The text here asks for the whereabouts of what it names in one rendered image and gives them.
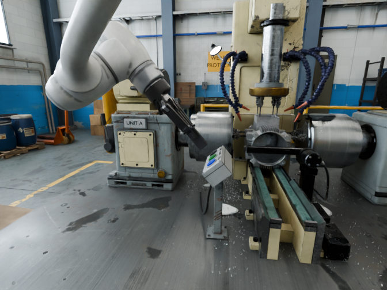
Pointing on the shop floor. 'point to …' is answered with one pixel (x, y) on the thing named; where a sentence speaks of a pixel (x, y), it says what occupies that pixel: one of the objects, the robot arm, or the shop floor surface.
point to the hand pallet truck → (65, 136)
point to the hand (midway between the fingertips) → (196, 138)
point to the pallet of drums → (17, 135)
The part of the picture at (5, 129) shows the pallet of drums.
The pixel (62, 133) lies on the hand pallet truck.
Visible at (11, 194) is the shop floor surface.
